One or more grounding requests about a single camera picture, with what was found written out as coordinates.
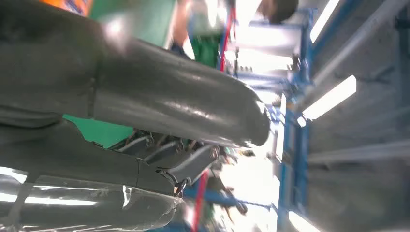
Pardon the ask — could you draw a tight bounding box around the green storage bin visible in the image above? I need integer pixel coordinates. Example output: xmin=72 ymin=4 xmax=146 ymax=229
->
xmin=191 ymin=34 xmax=222 ymax=69

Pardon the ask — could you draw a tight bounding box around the green table mat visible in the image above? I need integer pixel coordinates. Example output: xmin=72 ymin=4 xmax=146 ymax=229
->
xmin=63 ymin=0 xmax=177 ymax=149

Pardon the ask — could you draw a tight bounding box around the long white ceiling light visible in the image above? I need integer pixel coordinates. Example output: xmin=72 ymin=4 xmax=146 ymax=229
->
xmin=302 ymin=75 xmax=357 ymax=121
xmin=310 ymin=0 xmax=340 ymax=44
xmin=288 ymin=211 xmax=324 ymax=232

